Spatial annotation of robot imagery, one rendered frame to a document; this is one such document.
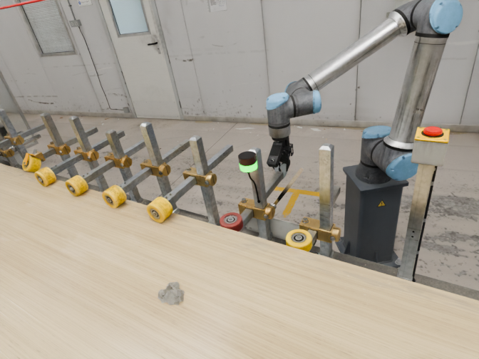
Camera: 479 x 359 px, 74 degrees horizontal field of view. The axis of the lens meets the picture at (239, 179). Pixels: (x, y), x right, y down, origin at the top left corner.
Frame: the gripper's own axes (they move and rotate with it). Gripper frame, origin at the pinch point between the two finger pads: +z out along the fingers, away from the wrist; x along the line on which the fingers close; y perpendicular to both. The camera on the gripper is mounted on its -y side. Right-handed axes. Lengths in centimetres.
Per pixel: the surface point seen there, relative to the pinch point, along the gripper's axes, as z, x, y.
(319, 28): -24, 61, 237
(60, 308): -8, 25, -92
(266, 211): -3.6, -7.3, -28.8
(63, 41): -37, 452, 203
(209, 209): 2.5, 20.4, -28.7
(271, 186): -3.4, -1.3, -12.6
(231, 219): -8.6, -0.6, -42.0
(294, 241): -8, -24, -43
